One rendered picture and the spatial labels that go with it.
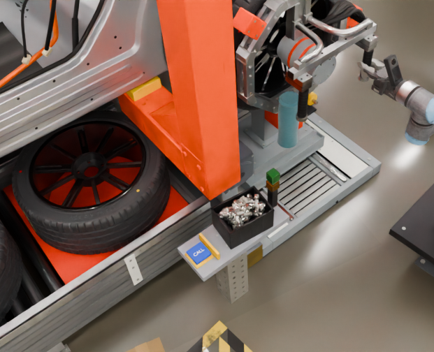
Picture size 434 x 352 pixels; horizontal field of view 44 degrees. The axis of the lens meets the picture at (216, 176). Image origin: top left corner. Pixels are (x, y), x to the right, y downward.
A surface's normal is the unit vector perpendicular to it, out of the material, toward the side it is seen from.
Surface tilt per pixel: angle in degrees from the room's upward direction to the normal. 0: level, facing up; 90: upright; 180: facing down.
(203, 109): 90
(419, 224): 0
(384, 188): 0
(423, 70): 0
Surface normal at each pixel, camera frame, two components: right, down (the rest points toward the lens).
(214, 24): 0.61, 0.59
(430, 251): -0.07, -0.62
